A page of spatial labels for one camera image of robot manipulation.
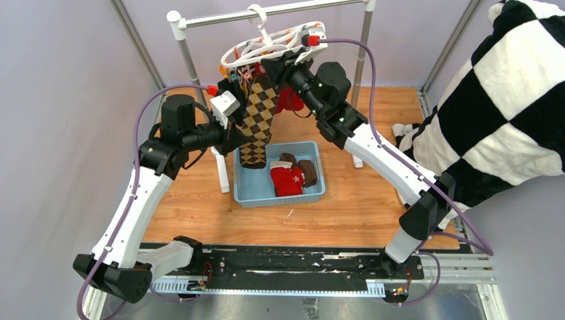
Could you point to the white round sock hanger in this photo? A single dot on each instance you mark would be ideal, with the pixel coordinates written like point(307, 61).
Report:
point(267, 46)

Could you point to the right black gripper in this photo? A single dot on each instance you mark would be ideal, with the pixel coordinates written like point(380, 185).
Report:
point(282, 66)

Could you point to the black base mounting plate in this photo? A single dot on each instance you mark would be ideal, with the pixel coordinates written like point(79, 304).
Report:
point(289, 269)

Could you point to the white grey drying rack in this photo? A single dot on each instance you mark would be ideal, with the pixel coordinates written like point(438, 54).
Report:
point(179, 26)

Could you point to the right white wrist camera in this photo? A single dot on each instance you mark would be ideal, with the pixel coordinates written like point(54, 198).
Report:
point(312, 44)

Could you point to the black white checkered blanket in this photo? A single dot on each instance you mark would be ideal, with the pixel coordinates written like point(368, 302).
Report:
point(500, 121)

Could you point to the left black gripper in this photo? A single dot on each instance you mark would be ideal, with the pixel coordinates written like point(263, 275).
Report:
point(232, 138)

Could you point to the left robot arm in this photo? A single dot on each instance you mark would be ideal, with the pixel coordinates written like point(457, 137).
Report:
point(115, 266)

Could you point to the red snowflake christmas sock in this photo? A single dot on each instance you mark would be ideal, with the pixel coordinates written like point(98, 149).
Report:
point(292, 187)

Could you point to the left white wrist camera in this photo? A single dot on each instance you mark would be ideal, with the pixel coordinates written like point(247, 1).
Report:
point(223, 106)

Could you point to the brown argyle sock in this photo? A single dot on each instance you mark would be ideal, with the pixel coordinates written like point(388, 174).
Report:
point(258, 118)

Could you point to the red white-cuffed christmas sock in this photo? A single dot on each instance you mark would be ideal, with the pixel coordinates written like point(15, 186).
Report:
point(280, 171)

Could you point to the light blue plastic basket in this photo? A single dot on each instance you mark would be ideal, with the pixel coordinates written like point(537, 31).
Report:
point(254, 187)

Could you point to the brown sock striped cuff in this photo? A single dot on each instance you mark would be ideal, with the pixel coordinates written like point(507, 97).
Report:
point(309, 172)

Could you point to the aluminium frame rail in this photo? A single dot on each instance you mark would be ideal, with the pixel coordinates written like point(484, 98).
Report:
point(450, 268)

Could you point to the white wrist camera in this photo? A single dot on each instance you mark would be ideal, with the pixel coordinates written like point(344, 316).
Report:
point(312, 44)
point(223, 106)

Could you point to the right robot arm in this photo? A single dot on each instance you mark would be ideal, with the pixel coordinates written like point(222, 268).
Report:
point(426, 194)

